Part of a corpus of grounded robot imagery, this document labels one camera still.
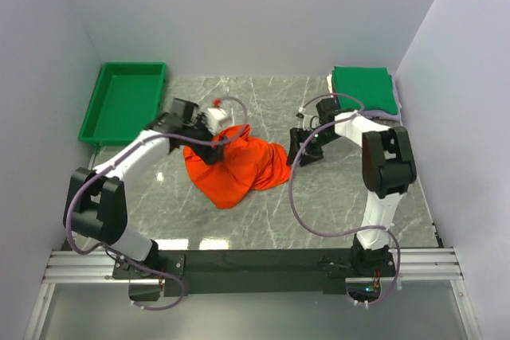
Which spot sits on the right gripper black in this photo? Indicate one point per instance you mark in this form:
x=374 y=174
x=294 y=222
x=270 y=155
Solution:
x=296 y=135

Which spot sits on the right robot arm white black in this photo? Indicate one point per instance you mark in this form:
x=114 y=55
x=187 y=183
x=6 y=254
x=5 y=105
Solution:
x=388 y=170

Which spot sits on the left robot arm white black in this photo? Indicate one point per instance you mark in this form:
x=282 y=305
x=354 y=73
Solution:
x=97 y=205

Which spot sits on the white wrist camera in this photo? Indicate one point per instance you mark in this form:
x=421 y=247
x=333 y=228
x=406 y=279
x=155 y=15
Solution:
x=217 y=119
x=308 y=122

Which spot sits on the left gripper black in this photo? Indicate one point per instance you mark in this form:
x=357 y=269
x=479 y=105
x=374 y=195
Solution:
x=209 y=154

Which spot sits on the orange t shirt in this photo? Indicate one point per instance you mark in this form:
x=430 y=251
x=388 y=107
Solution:
x=249 y=163

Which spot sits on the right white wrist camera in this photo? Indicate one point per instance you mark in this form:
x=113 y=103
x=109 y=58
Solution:
x=308 y=122

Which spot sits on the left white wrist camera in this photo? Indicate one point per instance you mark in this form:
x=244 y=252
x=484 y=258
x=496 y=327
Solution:
x=217 y=119

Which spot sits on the white folded t shirt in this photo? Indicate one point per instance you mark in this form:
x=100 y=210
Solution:
x=331 y=88

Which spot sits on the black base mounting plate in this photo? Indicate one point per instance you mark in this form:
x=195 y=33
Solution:
x=272 y=270

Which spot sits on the green folded t shirt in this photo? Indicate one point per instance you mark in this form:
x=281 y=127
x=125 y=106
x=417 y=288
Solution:
x=371 y=86

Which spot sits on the green plastic bin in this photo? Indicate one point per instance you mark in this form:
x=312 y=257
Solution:
x=126 y=97

